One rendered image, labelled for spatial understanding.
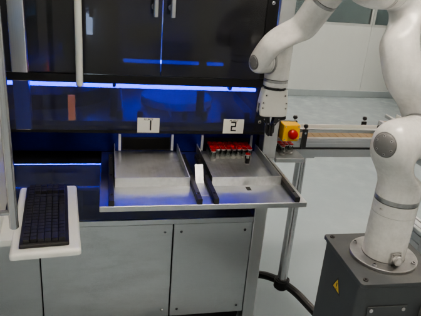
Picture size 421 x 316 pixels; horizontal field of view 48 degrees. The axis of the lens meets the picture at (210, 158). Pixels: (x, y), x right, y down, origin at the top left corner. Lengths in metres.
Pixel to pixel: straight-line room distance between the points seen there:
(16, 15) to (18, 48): 0.11
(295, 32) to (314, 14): 0.08
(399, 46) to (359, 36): 5.97
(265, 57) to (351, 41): 5.73
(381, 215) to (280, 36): 0.61
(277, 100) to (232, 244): 0.78
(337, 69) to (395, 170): 5.98
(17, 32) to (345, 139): 1.42
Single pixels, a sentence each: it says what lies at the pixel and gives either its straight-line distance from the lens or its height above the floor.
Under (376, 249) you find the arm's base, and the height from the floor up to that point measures 0.91.
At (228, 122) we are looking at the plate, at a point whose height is 1.04.
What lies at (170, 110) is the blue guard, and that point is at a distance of 1.85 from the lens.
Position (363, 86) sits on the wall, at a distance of 7.50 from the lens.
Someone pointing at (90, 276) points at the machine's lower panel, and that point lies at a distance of 2.17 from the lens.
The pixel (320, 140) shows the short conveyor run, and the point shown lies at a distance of 2.19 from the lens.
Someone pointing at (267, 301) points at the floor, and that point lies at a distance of 2.63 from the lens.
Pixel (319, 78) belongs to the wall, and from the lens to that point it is 7.15.
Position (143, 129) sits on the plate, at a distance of 1.86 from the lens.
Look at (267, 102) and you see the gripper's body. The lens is 1.64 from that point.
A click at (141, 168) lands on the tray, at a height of 0.88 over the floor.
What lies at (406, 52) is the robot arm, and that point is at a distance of 1.31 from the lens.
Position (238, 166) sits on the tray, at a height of 0.88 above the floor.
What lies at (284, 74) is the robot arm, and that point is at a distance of 1.62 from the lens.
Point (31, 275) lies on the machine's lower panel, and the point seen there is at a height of 0.35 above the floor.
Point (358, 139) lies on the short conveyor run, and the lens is 2.27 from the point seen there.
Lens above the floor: 1.60
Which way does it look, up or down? 22 degrees down
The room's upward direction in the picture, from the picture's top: 5 degrees clockwise
